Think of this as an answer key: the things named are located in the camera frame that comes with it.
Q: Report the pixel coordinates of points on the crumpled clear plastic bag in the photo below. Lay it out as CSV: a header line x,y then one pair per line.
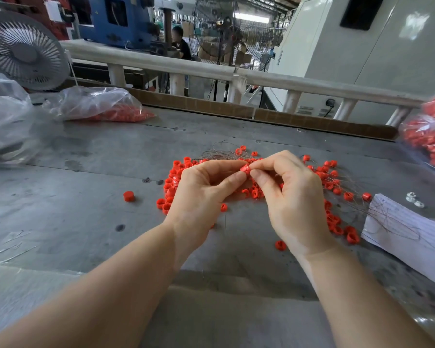
x,y
6,125

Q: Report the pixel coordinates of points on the person's right hand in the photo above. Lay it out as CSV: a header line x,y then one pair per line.
x,y
297,206

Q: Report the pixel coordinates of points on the large grey machine cabinet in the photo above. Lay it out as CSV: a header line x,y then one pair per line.
x,y
406,48

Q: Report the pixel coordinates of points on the black pedestal fan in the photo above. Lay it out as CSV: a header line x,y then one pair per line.
x,y
232,34

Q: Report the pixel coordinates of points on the white paper sheet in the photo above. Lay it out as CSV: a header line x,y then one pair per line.
x,y
412,239

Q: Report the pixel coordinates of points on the person's left hand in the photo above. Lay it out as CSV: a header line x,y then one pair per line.
x,y
196,206

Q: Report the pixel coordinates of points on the clear bag with red pieces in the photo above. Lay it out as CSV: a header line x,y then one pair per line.
x,y
100,103

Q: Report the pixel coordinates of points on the white metal railing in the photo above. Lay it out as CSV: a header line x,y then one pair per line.
x,y
183,63

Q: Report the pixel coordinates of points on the red industrial machine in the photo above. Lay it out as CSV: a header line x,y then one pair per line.
x,y
25,9

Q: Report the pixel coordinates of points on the large clear bag red pieces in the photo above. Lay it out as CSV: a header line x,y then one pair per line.
x,y
431,130

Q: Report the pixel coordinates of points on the blue industrial machine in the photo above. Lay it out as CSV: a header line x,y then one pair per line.
x,y
132,24

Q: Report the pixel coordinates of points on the brown wooden board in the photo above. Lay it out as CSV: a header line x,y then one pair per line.
x,y
216,106

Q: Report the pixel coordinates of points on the person's left forearm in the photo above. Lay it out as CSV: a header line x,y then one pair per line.
x,y
83,304

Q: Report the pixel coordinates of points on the small clear plastic piece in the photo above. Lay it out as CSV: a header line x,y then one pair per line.
x,y
411,196
419,203

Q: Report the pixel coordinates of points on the person's right forearm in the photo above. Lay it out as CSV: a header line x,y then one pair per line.
x,y
366,304

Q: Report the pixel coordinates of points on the pile of red plastic rings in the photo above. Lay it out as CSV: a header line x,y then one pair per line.
x,y
333,190

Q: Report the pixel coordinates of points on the white desk fan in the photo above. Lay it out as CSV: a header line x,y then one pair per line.
x,y
25,50

